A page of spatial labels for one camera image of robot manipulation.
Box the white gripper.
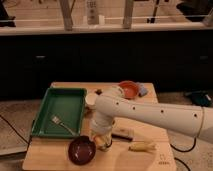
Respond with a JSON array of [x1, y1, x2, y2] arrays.
[[90, 120, 114, 151]]

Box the small yellow-red apple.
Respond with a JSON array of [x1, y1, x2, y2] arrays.
[[94, 136, 106, 147]]

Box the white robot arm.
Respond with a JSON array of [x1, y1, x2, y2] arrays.
[[90, 86, 213, 147]]

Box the purple bowl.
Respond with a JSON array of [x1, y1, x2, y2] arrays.
[[68, 136, 96, 165]]

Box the orange bowl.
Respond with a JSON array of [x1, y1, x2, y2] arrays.
[[119, 81, 139, 99]]

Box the white cup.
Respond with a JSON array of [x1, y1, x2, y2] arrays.
[[85, 93, 98, 109]]

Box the dark red grapes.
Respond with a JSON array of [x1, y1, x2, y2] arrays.
[[95, 89, 102, 95]]

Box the green plastic tray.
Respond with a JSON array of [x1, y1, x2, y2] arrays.
[[31, 87, 87, 139]]

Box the metal fork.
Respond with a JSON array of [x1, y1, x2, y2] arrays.
[[51, 115, 76, 136]]

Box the blue cloth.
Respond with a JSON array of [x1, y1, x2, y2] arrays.
[[138, 83, 148, 97]]

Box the dark cabinet counter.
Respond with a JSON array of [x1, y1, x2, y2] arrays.
[[0, 30, 213, 100]]

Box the black cable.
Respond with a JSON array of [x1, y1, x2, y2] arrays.
[[169, 135, 197, 171]]

